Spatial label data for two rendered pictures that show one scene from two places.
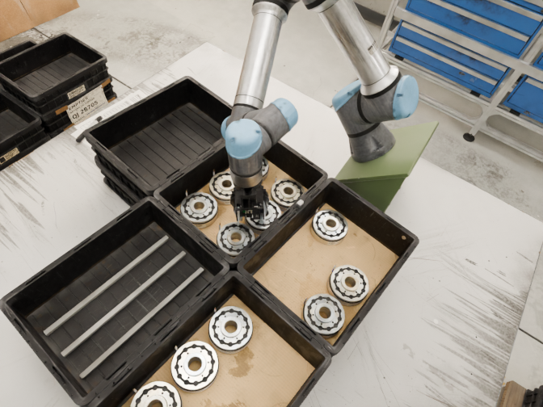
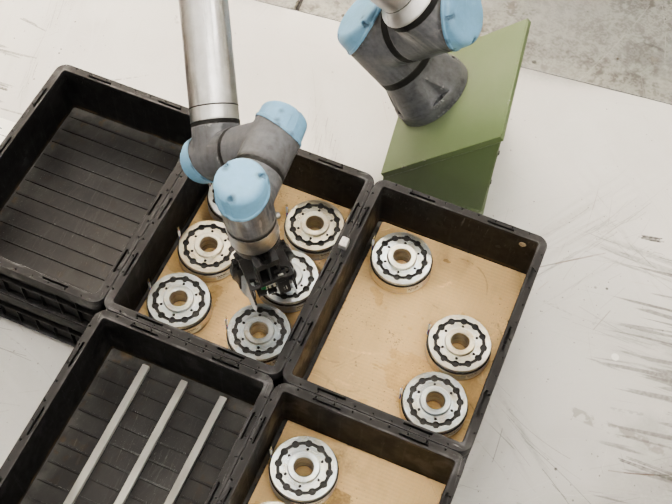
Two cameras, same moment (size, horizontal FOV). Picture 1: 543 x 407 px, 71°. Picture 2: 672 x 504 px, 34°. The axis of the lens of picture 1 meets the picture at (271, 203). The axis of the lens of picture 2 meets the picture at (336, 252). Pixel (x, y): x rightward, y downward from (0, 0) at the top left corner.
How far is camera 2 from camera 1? 0.72 m
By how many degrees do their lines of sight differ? 8
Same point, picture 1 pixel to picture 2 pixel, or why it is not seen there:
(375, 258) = (489, 289)
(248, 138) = (252, 190)
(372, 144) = (430, 93)
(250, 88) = (211, 91)
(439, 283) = (607, 293)
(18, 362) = not seen: outside the picture
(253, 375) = not seen: outside the picture
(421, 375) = (610, 446)
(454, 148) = not seen: outside the picture
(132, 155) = (21, 244)
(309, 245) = (377, 303)
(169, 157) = (86, 227)
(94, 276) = (59, 466)
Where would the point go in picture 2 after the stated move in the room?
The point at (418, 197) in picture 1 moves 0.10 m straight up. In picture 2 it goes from (537, 150) to (547, 118)
